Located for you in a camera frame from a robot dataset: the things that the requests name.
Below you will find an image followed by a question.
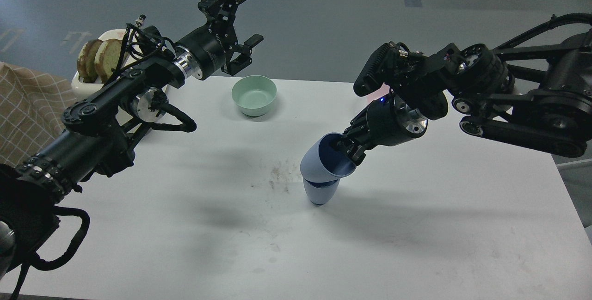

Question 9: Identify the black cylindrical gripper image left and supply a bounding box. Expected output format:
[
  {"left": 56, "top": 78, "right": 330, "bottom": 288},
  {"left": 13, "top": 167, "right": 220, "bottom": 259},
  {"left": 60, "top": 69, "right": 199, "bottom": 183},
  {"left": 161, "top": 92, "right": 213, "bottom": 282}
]
[{"left": 174, "top": 0, "right": 264, "bottom": 80}]

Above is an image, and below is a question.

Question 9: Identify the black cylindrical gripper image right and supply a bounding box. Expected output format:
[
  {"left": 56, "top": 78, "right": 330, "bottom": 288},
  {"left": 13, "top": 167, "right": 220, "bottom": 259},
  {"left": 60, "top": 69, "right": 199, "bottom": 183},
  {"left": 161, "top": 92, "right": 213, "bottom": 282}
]
[{"left": 334, "top": 94, "right": 428, "bottom": 166}]

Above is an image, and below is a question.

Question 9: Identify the blue cup starting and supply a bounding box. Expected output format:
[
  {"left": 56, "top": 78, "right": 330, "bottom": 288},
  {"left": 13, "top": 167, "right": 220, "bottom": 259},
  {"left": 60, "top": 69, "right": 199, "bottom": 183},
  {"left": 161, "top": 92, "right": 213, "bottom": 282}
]
[
  {"left": 303, "top": 179, "right": 340, "bottom": 206},
  {"left": 300, "top": 132, "right": 357, "bottom": 184}
]

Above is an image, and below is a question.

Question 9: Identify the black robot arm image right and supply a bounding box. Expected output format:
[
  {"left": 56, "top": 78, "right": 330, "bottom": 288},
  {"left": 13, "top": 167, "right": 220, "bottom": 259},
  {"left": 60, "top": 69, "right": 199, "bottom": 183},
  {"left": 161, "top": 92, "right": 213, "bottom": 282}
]
[{"left": 330, "top": 13, "right": 592, "bottom": 165}]

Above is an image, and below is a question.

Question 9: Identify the pink bowl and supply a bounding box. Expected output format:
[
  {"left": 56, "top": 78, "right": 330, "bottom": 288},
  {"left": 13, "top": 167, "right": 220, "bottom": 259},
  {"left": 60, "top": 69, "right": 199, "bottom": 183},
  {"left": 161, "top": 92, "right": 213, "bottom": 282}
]
[{"left": 366, "top": 84, "right": 390, "bottom": 104}]

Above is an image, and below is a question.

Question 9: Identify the green bowl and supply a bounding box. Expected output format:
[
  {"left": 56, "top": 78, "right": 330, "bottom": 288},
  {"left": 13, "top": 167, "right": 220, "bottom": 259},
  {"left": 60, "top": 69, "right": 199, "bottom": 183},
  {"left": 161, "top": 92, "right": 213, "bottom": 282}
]
[{"left": 231, "top": 75, "right": 278, "bottom": 117}]

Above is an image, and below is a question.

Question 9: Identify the toast slice right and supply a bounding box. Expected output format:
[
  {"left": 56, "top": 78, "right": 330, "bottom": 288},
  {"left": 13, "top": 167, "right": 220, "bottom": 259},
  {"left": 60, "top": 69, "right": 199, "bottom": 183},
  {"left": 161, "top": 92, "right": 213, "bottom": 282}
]
[{"left": 94, "top": 38, "right": 123, "bottom": 84}]

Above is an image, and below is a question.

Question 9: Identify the toast slice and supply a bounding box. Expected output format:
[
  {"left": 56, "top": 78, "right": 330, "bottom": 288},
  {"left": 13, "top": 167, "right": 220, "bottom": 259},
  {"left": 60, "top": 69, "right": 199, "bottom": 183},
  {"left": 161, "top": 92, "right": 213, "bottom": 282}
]
[
  {"left": 76, "top": 39, "right": 103, "bottom": 83},
  {"left": 94, "top": 38, "right": 123, "bottom": 84}
]

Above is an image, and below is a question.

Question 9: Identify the toast slice left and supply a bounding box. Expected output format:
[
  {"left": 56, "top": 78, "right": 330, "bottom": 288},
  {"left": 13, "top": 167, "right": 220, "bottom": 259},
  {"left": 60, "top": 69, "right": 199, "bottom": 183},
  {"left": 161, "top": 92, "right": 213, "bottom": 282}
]
[{"left": 76, "top": 39, "right": 103, "bottom": 83}]

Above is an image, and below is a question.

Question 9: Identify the cream toaster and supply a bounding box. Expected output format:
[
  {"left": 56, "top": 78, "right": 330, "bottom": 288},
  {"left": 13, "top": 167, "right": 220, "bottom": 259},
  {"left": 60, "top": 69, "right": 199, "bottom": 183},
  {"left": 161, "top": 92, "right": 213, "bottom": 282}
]
[{"left": 71, "top": 29, "right": 125, "bottom": 101}]

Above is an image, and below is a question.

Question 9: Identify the beige checkered cloth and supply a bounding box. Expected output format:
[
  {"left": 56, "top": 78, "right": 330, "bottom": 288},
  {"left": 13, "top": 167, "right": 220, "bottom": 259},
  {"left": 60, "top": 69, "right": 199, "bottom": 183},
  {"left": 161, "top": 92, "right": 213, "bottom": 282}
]
[{"left": 0, "top": 62, "right": 76, "bottom": 167}]

